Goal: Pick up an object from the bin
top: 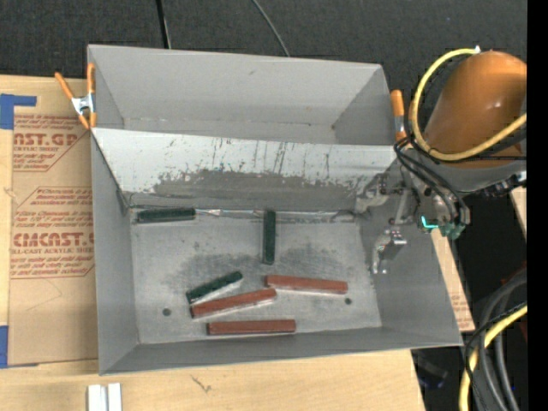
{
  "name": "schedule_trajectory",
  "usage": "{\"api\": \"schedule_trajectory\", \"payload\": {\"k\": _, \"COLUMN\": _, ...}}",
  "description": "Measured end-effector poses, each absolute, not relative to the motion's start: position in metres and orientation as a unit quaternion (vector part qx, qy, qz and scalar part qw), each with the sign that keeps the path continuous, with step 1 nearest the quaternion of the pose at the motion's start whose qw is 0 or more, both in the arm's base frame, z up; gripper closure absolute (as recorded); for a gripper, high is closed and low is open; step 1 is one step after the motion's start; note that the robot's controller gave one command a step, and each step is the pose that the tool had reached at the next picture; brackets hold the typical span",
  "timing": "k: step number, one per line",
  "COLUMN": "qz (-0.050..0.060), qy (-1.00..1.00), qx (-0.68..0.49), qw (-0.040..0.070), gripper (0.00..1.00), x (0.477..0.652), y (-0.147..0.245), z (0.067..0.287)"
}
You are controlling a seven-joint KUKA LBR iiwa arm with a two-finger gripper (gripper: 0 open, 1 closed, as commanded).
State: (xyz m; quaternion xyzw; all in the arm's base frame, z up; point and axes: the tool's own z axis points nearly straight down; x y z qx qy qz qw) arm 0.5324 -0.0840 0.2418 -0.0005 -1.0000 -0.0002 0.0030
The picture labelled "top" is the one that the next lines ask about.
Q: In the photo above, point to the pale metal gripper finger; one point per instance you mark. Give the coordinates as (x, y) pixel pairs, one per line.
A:
(371, 197)
(391, 242)

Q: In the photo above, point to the red-brown flat block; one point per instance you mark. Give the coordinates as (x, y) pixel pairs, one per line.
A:
(233, 301)
(251, 327)
(306, 283)

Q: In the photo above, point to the dark green flat block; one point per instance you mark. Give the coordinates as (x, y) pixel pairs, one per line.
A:
(212, 285)
(166, 215)
(269, 238)

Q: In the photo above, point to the grey metal bin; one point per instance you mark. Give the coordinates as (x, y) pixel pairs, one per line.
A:
(240, 169)

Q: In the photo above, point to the brown cardboard board, red print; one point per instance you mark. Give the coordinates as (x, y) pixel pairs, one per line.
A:
(51, 298)

